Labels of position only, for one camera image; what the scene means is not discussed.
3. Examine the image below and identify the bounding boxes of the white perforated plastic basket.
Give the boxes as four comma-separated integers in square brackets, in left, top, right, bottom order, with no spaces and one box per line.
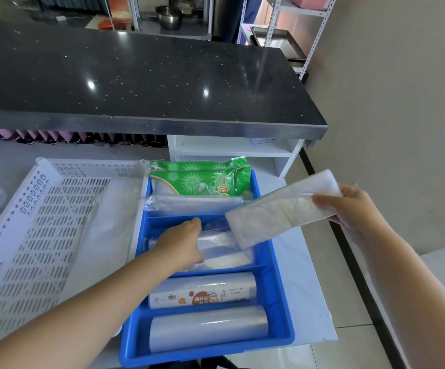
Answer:
[0,158,151,335]

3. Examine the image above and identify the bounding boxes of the person's left forearm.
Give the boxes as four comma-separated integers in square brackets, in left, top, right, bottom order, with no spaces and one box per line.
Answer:
[0,250,178,369]

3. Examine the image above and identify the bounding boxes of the rectangular steel baking tray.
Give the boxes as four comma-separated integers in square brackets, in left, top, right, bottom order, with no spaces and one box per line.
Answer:
[250,26,308,63]

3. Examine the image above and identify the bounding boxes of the steel mixing bowl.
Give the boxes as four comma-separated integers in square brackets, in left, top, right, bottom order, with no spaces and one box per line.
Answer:
[155,5,185,31]

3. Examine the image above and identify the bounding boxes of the flat clear plastic bag packet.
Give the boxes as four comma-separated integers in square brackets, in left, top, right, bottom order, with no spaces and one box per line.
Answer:
[145,194,245,217]

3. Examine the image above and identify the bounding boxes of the person's left hand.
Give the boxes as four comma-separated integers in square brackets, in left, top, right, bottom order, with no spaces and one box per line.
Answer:
[149,217,205,274]

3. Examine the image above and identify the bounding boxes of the white shelf unit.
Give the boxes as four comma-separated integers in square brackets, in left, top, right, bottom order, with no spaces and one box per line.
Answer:
[167,135,306,179]

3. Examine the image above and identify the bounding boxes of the narrow green glove packet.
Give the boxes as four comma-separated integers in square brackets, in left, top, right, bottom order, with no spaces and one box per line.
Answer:
[232,157,252,199]

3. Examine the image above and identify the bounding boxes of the blue divided plastic tray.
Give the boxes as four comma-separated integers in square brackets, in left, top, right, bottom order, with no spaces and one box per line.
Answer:
[119,169,296,369]

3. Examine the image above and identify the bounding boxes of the printed cling film roll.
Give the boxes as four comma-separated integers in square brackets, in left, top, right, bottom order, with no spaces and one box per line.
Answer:
[148,272,257,310]

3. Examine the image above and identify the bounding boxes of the person's right hand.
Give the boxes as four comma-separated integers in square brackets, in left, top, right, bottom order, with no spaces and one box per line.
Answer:
[313,183,391,242]

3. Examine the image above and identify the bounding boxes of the stainless steel shelf unit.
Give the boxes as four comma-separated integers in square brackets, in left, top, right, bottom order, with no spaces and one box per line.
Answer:
[128,0,214,41]

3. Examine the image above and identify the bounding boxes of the row of pink folded boxes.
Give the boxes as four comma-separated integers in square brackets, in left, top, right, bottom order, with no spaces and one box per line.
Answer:
[0,128,168,147]

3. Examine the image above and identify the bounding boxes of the clear packet of plastic bags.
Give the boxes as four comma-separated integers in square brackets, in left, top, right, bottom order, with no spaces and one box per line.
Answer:
[147,226,254,272]

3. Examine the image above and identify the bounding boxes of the pink box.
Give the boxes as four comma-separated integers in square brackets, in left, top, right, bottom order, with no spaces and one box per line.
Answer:
[291,0,333,10]

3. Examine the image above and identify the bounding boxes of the person's right forearm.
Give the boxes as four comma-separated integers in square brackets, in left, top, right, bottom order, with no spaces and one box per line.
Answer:
[345,222,445,369]

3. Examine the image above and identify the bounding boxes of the plain clear plastic bag roll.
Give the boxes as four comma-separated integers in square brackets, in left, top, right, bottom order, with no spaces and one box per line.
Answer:
[149,304,269,353]

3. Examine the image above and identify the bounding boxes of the white packet of plastic bags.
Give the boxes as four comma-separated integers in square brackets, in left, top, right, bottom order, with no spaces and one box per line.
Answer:
[225,169,343,250]

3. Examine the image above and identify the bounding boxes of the large green glove packet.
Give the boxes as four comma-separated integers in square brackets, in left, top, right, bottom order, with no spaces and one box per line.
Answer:
[149,161,239,197]

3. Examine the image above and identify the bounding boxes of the black speckled stone counter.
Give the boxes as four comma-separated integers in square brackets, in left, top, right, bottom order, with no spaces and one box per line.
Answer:
[0,15,328,149]

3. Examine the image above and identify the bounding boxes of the white slotted metal rack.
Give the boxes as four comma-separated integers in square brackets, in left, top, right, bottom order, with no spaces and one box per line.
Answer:
[239,0,339,82]

